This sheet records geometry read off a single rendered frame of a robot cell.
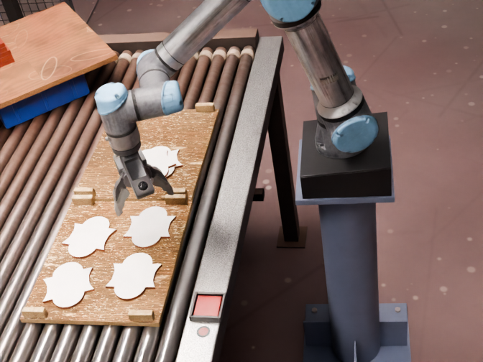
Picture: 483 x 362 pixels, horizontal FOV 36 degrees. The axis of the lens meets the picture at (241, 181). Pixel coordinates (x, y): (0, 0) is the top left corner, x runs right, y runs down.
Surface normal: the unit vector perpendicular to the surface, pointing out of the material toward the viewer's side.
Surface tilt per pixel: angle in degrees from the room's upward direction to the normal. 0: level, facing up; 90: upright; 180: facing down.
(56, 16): 0
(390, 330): 90
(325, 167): 4
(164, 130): 0
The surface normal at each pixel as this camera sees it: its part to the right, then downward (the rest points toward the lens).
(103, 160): -0.14, -0.74
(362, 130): 0.23, 0.70
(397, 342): -0.10, 0.67
